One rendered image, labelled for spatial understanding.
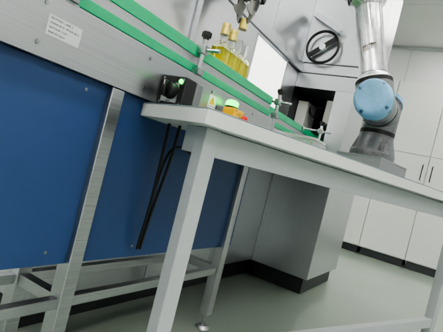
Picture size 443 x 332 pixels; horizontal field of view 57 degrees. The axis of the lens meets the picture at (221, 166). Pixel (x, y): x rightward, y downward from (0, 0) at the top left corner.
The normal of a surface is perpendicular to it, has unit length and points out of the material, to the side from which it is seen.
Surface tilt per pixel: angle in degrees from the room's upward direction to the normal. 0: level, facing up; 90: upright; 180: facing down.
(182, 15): 90
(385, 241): 90
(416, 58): 90
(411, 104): 90
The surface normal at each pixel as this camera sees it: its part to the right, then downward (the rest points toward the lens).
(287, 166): 0.62, 0.16
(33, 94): 0.84, 0.22
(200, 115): -0.75, -0.18
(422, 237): -0.49, -0.12
